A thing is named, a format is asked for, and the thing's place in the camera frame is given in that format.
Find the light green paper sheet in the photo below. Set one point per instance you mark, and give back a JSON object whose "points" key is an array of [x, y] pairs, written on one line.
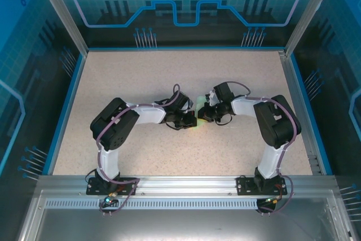
{"points": [[200, 101]]}

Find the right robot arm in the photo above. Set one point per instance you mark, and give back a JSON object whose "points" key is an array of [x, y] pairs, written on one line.
{"points": [[269, 162]]}

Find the grey metal sheet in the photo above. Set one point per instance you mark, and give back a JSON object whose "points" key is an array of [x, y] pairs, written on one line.
{"points": [[183, 227]]}

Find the blue table edge strip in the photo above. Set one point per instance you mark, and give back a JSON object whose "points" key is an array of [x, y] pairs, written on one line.
{"points": [[67, 111], [311, 114]]}

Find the blue printed side panel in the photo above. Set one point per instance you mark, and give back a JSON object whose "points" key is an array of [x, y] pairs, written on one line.
{"points": [[22, 54], [338, 54]]}

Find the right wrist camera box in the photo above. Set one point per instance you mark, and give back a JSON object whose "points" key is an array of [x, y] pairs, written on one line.
{"points": [[211, 97]]}

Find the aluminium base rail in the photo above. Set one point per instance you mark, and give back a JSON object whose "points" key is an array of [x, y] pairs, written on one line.
{"points": [[183, 184]]}

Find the aluminium side rail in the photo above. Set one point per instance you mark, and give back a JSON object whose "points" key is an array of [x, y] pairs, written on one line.
{"points": [[293, 83]]}

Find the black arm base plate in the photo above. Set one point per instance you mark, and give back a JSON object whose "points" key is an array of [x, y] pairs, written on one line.
{"points": [[239, 191], [94, 191]]}

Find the aluminium frame post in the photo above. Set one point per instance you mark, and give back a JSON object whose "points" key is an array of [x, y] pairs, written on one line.
{"points": [[62, 12], [309, 12]]}

